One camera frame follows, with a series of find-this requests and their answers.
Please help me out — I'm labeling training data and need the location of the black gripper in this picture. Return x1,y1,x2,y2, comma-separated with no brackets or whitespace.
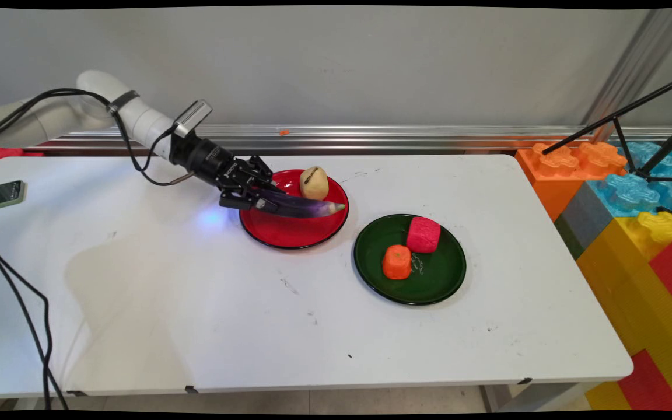
170,133,285,211

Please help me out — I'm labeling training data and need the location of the purple toy eggplant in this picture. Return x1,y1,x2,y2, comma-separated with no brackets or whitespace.
261,190,347,219

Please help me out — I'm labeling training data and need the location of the red enamel plate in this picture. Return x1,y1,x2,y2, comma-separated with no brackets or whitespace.
239,169,350,251

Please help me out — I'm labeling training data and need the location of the beige potato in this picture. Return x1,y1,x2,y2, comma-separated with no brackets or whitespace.
299,166,330,201

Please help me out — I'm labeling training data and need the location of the orange toy carrot chunk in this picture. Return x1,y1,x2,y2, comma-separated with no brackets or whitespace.
381,244,413,281

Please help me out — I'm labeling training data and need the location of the red toy apple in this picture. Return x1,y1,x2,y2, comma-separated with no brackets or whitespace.
405,216,442,254

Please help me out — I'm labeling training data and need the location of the dark green enamel plate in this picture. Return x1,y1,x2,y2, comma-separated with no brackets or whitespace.
353,213,467,307

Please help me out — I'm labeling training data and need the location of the green small box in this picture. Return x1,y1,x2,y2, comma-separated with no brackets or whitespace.
0,180,27,213

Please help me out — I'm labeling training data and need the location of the orange giant building block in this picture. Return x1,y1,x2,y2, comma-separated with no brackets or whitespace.
514,141,629,223

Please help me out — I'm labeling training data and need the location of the gray giant building block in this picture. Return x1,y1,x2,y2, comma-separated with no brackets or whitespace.
554,181,615,261

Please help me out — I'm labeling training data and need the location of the white table leg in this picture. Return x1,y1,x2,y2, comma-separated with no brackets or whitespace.
479,382,600,412

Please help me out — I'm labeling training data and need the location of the light blue giant building block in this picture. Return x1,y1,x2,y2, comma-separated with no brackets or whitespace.
586,141,672,218

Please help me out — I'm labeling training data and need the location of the yellow giant building block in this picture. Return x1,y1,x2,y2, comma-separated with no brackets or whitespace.
575,210,672,412

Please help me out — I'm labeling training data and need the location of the black tripod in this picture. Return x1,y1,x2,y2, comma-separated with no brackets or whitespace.
541,71,672,184

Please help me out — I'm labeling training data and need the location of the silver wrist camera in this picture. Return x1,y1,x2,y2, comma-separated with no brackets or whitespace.
172,99,214,139

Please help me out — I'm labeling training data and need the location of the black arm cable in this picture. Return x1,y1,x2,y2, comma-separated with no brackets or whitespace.
0,87,197,187

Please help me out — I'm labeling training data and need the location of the black cable strap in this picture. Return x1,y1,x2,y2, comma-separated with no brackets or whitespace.
107,90,141,115

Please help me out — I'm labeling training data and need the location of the aluminium wall rail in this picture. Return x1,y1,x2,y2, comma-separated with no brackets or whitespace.
24,124,672,156

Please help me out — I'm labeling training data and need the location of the black floor cable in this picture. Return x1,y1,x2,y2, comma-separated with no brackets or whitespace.
0,251,70,412
0,225,55,412

